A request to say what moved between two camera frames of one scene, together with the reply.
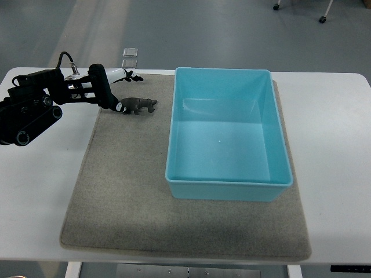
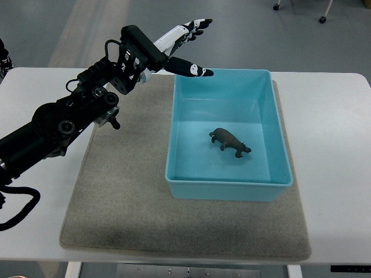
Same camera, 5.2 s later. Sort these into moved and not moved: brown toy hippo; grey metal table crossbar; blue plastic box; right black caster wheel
Moved: brown toy hippo
Not moved: grey metal table crossbar; blue plastic box; right black caster wheel
